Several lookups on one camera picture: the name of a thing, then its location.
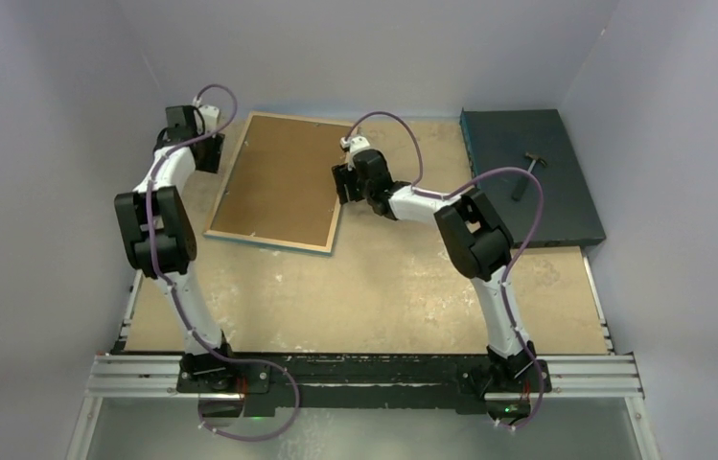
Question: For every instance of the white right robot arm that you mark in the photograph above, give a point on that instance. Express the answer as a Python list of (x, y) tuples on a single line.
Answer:
[(477, 241)]

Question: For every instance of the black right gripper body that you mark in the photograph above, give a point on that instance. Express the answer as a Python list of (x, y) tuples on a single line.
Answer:
[(357, 190)]

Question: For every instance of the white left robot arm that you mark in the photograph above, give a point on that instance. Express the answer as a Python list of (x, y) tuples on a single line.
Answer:
[(160, 242)]

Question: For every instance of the blue wooden picture frame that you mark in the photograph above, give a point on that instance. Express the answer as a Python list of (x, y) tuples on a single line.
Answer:
[(269, 244)]

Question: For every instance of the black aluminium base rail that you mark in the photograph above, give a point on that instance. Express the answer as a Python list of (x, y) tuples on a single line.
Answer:
[(261, 383)]

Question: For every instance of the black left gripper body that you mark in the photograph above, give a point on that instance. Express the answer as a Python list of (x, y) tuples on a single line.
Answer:
[(211, 144)]

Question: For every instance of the brown backing board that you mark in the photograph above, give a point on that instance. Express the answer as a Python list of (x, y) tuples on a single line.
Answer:
[(282, 178)]

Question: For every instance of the dark grey flat box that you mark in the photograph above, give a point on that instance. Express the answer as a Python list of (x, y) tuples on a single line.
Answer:
[(537, 140)]

